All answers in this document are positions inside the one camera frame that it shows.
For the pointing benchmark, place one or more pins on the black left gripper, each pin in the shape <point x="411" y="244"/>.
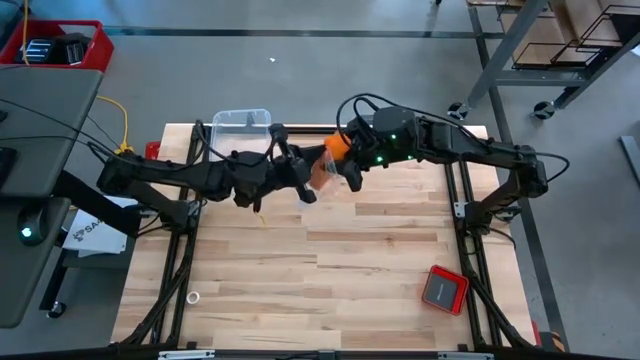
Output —
<point x="265" y="175"/>

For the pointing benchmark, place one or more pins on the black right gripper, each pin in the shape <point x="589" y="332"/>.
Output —
<point x="395" y="135"/>

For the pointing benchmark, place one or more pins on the orange bandage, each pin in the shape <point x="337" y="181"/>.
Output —
<point x="336" y="147"/>

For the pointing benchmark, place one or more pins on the clear plastic container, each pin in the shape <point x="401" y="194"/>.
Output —
<point x="240" y="125"/>

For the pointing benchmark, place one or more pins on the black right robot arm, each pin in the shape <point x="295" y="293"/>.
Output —
<point x="475" y="145"/>

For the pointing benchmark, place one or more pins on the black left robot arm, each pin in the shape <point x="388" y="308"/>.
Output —
<point x="165" y="175"/>

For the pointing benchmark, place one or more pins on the black caster wheel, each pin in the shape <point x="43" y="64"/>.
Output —
<point x="543" y="110"/>
<point x="56" y="310"/>
<point x="459" y="111"/>

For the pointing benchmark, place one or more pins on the red clamp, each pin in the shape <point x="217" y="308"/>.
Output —
<point x="152" y="150"/>

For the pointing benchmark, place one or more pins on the red-framed black square device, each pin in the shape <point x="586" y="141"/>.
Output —
<point x="445" y="291"/>

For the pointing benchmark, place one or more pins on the grey metal workbench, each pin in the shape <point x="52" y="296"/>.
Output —
<point x="505" y="45"/>

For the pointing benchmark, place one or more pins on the black support beam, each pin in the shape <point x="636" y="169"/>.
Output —
<point x="95" y="205"/>

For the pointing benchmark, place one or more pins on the white printed paper sheet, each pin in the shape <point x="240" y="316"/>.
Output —
<point x="95" y="235"/>

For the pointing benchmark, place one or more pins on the red plastic crate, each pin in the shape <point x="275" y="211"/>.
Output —
<point x="102" y="52"/>

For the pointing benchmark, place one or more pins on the black boxes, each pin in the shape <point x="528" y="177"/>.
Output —
<point x="75" y="50"/>

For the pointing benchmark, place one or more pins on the grey desk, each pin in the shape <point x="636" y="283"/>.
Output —
<point x="45" y="125"/>

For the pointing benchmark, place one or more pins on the black round lit device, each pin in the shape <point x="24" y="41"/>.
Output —
<point x="32" y="227"/>

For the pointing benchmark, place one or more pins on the black metal table frame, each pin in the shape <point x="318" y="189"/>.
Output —
<point x="310" y="129"/>

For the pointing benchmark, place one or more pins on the silver bracket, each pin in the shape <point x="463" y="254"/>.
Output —
<point x="465" y="356"/>
<point x="186" y="355"/>

